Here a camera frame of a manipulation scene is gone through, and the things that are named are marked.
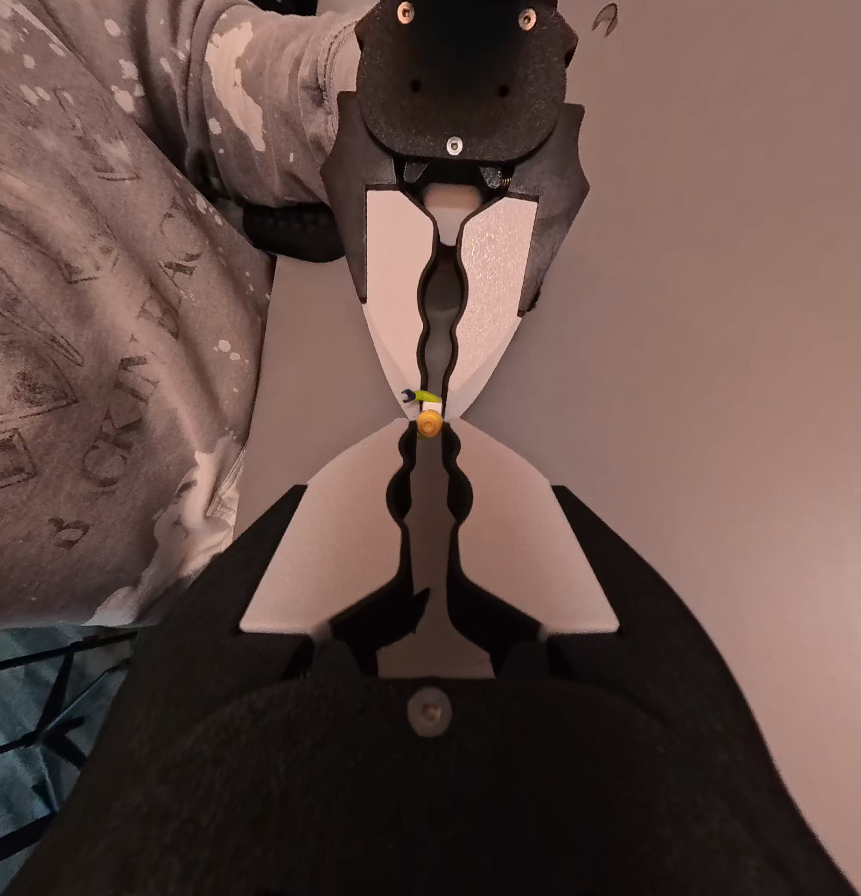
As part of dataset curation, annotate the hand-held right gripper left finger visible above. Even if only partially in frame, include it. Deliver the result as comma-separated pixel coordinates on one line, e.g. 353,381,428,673
242,420,428,648

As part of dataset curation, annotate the person's left forearm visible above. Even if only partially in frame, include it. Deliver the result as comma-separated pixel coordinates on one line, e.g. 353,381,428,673
190,0,364,211

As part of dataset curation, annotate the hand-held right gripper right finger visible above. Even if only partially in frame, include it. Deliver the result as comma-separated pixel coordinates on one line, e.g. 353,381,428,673
442,420,620,648

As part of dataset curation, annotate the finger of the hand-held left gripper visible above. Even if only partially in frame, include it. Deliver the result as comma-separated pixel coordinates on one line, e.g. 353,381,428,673
449,196,540,415
362,189,447,415

